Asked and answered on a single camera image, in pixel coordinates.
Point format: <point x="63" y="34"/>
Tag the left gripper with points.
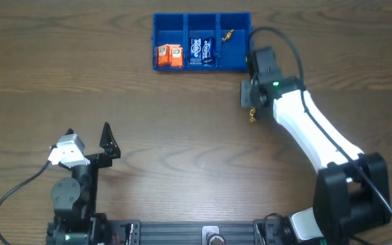
<point x="97" y="160"/>

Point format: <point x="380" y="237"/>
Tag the blue candy pack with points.
<point x="196" y="47"/>
<point x="208" y="49"/>

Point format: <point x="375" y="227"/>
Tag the gold candy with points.
<point x="228" y="35"/>
<point x="252" y="117"/>

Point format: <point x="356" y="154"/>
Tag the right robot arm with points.
<point x="305" y="119"/>

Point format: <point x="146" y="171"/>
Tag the orange candy box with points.
<point x="176" y="58"/>
<point x="163" y="56"/>

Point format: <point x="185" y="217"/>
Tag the blue tray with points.
<point x="168" y="24"/>

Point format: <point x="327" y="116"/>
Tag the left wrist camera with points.
<point x="67" y="149"/>

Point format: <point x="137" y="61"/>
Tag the mounting rail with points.
<point x="175" y="233"/>

